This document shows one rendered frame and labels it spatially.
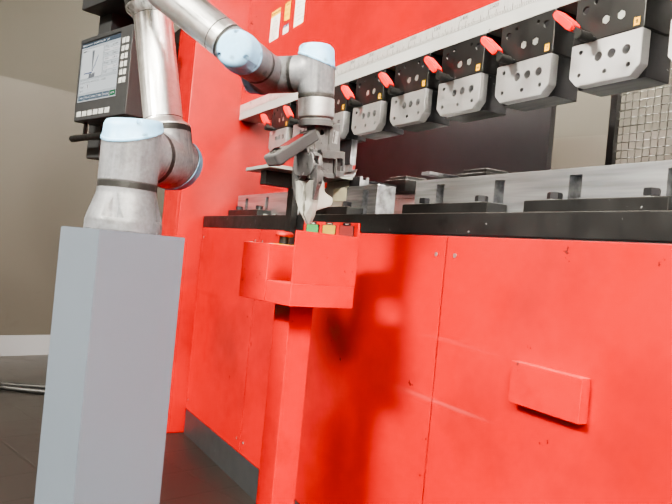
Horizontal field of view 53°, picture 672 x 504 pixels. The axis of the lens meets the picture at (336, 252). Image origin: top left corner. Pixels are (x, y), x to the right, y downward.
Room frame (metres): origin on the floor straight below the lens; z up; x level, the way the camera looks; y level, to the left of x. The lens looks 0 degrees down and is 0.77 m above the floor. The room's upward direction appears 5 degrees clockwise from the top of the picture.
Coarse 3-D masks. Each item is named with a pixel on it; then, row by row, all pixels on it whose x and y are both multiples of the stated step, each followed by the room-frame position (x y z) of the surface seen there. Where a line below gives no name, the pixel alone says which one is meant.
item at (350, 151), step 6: (342, 144) 2.06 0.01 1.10; (348, 144) 2.03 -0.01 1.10; (354, 144) 2.02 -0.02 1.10; (342, 150) 2.06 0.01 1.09; (348, 150) 2.03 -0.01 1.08; (354, 150) 2.02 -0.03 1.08; (348, 156) 2.02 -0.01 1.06; (354, 156) 2.02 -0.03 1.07; (348, 162) 2.02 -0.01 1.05; (354, 162) 2.02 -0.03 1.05; (348, 168) 2.04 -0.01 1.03
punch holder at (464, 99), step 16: (448, 48) 1.59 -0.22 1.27; (464, 48) 1.53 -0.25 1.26; (480, 48) 1.49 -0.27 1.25; (448, 64) 1.58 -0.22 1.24; (464, 64) 1.53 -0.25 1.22; (480, 64) 1.48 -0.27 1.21; (496, 64) 1.49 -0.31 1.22; (464, 80) 1.52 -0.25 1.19; (480, 80) 1.47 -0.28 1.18; (448, 96) 1.57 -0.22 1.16; (464, 96) 1.52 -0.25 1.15; (480, 96) 1.48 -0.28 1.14; (448, 112) 1.56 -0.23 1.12; (464, 112) 1.53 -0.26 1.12; (480, 112) 1.51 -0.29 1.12; (496, 112) 1.50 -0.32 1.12
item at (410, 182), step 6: (390, 180) 2.16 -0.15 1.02; (396, 180) 2.13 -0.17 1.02; (402, 180) 2.10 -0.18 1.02; (408, 180) 2.10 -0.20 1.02; (414, 180) 2.11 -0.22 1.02; (420, 180) 2.13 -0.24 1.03; (396, 186) 2.13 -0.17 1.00; (402, 186) 2.10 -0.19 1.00; (408, 186) 2.10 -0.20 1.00; (414, 186) 2.11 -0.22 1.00; (396, 192) 2.16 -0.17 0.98; (402, 192) 2.14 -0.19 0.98; (408, 192) 2.12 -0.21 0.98; (414, 192) 2.11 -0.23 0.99
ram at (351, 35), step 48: (288, 0) 2.44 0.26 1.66; (336, 0) 2.11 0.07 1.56; (384, 0) 1.86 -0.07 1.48; (432, 0) 1.66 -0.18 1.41; (480, 0) 1.50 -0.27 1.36; (576, 0) 1.26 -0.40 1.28; (288, 48) 2.41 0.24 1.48; (336, 48) 2.09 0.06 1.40; (432, 48) 1.65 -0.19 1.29; (288, 96) 2.37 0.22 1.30
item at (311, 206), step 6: (312, 180) 1.37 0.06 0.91; (306, 186) 1.38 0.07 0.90; (312, 186) 1.37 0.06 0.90; (324, 186) 1.39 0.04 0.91; (306, 192) 1.38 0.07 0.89; (324, 192) 1.39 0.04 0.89; (306, 198) 1.38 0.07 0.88; (324, 198) 1.40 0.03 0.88; (330, 198) 1.41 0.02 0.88; (306, 204) 1.38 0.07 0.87; (312, 204) 1.37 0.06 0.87; (318, 204) 1.39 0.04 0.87; (324, 204) 1.40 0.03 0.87; (330, 204) 1.41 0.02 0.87; (306, 210) 1.38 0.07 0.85; (312, 210) 1.38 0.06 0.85; (306, 216) 1.39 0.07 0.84; (312, 216) 1.39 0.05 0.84
